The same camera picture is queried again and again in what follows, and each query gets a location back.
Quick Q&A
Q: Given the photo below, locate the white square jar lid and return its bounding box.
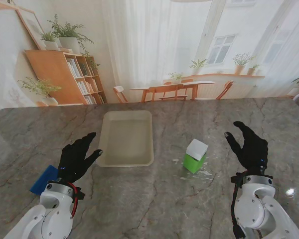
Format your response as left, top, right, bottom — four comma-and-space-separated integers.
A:
186, 138, 209, 160

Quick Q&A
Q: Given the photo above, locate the green square jar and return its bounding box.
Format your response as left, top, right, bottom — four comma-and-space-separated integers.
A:
183, 153, 207, 174

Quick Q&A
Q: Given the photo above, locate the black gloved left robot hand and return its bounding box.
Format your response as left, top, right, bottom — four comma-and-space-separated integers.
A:
56, 132, 103, 185

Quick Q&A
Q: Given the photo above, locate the blue plastic scraper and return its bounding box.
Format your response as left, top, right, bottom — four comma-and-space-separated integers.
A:
29, 165, 59, 195

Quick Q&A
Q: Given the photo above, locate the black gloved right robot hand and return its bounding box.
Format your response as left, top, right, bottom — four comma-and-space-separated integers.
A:
224, 121, 269, 176

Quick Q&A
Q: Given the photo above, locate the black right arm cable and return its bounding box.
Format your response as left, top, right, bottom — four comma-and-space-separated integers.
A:
230, 181, 247, 239

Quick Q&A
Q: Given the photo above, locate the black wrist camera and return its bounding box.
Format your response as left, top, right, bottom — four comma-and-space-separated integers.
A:
74, 186, 86, 200
230, 174, 242, 189

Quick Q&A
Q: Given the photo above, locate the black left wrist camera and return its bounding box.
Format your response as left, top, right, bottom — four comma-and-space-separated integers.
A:
74, 186, 86, 200

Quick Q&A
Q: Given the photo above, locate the cream baking tray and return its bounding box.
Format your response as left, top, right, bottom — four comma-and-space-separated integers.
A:
96, 110, 154, 168

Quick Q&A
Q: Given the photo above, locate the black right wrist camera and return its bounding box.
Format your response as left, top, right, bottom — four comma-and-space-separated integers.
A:
230, 174, 242, 189

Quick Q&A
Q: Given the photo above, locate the printed room backdrop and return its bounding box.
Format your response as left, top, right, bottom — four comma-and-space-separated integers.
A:
0, 0, 299, 110

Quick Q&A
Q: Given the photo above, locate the red left arm cable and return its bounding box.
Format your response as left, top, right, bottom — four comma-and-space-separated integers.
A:
66, 182, 79, 217

